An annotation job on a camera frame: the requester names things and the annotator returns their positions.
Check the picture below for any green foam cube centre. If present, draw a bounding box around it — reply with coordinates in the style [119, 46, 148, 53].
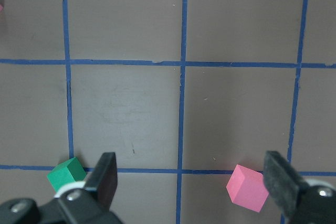
[47, 157, 86, 192]

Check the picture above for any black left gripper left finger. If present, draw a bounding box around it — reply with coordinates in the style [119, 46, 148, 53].
[84, 152, 118, 210]

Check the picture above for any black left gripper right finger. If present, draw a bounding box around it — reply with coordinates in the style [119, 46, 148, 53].
[263, 151, 310, 219]

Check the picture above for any pink foam cube centre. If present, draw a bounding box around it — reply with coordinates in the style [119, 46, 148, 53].
[226, 164, 269, 212]

